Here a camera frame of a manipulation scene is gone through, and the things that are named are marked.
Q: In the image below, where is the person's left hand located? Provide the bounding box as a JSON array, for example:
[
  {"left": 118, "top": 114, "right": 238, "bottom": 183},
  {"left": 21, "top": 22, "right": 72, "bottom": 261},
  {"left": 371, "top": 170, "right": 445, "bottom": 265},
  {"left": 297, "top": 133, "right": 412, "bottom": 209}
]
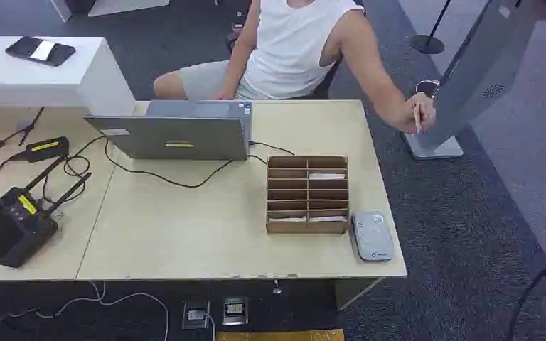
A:
[{"left": 392, "top": 92, "right": 437, "bottom": 135}]

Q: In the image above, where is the round dark stanchion base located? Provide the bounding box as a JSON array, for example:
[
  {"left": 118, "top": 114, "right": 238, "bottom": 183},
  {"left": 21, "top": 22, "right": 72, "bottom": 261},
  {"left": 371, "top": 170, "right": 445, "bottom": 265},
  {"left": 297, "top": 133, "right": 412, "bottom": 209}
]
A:
[{"left": 414, "top": 79, "right": 442, "bottom": 100}]

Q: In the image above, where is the grey standing kiosk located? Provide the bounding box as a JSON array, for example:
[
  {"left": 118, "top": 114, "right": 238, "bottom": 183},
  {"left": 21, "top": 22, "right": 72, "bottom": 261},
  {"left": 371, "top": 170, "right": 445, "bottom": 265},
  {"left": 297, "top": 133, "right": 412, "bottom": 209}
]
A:
[{"left": 403, "top": 0, "right": 546, "bottom": 161}]

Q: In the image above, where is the grey card reader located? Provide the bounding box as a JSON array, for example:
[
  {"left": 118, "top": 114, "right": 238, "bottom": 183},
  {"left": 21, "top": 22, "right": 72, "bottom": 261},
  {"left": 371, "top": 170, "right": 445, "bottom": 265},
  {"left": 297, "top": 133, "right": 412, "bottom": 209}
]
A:
[{"left": 350, "top": 210, "right": 395, "bottom": 263}]

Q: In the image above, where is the person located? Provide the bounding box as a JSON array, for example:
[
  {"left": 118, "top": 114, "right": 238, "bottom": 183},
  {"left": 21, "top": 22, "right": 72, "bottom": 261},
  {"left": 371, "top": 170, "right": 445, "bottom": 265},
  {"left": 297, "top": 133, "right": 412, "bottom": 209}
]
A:
[{"left": 152, "top": 0, "right": 439, "bottom": 135}]

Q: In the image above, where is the wooden card box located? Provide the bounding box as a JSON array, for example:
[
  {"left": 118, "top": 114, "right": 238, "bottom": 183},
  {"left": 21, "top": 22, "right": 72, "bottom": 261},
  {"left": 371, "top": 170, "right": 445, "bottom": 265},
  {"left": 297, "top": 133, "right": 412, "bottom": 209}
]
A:
[{"left": 265, "top": 155, "right": 350, "bottom": 236}]

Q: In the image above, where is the pale desk leg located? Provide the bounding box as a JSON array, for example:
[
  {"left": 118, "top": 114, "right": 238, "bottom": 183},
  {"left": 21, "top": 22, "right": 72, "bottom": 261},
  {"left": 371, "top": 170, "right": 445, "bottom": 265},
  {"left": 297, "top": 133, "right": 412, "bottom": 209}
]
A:
[{"left": 333, "top": 277, "right": 385, "bottom": 312}]

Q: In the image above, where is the grey laptop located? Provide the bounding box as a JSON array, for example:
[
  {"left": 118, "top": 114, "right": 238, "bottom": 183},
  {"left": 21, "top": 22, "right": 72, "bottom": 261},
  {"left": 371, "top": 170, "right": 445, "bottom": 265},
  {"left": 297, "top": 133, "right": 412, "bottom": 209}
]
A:
[{"left": 84, "top": 99, "right": 254, "bottom": 162}]

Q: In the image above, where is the yellow sheet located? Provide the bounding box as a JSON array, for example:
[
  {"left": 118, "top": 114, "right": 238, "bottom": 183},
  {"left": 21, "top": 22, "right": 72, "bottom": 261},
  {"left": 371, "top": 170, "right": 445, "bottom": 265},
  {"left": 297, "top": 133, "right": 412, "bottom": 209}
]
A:
[{"left": 215, "top": 328, "right": 346, "bottom": 341}]

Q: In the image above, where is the floor socket box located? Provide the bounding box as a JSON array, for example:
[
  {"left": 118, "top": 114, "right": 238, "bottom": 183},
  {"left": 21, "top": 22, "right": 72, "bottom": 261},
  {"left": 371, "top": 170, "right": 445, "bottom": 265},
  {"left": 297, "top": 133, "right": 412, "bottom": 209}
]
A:
[
  {"left": 181, "top": 301, "right": 212, "bottom": 331},
  {"left": 221, "top": 296, "right": 250, "bottom": 327}
]

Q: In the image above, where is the white cabinet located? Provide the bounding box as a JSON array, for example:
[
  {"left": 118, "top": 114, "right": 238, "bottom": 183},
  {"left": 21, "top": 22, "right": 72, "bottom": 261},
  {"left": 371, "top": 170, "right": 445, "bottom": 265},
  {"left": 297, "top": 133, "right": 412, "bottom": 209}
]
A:
[{"left": 49, "top": 0, "right": 171, "bottom": 24}]

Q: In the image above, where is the black power adapter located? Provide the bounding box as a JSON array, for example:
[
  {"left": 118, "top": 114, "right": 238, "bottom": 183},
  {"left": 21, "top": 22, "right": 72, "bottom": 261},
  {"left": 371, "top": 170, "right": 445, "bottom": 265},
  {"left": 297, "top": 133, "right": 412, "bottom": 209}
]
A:
[{"left": 11, "top": 136, "right": 71, "bottom": 165}]

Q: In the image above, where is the black flat pouch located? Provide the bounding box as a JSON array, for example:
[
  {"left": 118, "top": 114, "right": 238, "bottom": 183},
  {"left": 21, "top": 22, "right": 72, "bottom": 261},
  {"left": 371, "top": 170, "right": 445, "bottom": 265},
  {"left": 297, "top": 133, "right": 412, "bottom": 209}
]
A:
[{"left": 4, "top": 36, "right": 77, "bottom": 67}]

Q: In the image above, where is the white side table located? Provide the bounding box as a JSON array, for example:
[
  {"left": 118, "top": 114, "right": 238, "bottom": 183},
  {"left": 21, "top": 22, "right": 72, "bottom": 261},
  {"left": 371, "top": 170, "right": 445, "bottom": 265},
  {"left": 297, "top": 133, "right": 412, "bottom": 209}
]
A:
[{"left": 0, "top": 36, "right": 137, "bottom": 117}]

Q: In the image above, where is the black router with antennas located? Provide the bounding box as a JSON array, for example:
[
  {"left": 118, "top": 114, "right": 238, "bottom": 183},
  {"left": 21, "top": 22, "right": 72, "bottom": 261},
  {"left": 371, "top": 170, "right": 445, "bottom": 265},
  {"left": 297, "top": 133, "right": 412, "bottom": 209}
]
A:
[{"left": 0, "top": 156, "right": 93, "bottom": 269}]

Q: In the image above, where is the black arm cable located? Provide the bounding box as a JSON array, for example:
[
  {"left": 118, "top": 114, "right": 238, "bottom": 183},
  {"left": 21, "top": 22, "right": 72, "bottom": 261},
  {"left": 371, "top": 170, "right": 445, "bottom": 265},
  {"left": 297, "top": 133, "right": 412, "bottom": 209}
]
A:
[{"left": 507, "top": 262, "right": 546, "bottom": 341}]

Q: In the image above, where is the black stanchion post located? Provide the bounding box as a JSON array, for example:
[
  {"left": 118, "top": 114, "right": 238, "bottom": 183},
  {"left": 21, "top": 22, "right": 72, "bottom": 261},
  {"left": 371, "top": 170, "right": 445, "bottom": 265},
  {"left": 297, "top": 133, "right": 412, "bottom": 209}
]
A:
[{"left": 409, "top": 0, "right": 454, "bottom": 55}]

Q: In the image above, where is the short black cable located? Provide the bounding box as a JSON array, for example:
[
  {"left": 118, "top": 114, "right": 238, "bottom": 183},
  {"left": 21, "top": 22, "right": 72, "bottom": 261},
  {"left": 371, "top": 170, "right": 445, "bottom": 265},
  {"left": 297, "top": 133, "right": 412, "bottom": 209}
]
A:
[{"left": 247, "top": 140, "right": 297, "bottom": 166}]

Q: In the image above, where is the black laptop power cable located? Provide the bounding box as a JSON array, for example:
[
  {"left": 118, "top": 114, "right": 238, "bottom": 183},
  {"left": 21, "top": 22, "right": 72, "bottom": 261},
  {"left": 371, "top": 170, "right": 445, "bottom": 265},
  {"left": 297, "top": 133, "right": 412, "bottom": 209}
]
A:
[{"left": 63, "top": 135, "right": 235, "bottom": 190}]

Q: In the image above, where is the white floor cable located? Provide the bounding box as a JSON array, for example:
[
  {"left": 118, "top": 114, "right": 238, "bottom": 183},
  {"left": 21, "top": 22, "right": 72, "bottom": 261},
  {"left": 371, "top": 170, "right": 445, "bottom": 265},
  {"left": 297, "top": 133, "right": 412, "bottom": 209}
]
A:
[{"left": 0, "top": 281, "right": 171, "bottom": 341}]

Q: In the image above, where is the thin black cable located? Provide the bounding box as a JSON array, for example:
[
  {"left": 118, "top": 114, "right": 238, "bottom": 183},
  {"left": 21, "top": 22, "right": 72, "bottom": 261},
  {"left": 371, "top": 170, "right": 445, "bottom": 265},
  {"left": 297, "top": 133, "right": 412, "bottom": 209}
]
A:
[{"left": 0, "top": 107, "right": 46, "bottom": 153}]

